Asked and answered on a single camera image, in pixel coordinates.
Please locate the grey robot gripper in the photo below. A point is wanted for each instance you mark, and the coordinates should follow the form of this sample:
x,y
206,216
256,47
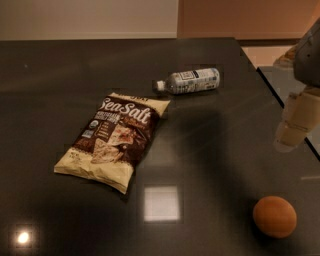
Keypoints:
x,y
308,60

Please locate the orange fruit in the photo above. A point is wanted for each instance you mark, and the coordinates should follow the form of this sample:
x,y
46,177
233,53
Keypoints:
x,y
275,217

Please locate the brown sea salt chip bag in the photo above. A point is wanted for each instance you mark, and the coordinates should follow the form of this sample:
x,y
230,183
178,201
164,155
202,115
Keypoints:
x,y
114,141

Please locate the clear plastic water bottle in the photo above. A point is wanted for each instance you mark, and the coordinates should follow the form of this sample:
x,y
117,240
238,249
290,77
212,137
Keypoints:
x,y
189,82

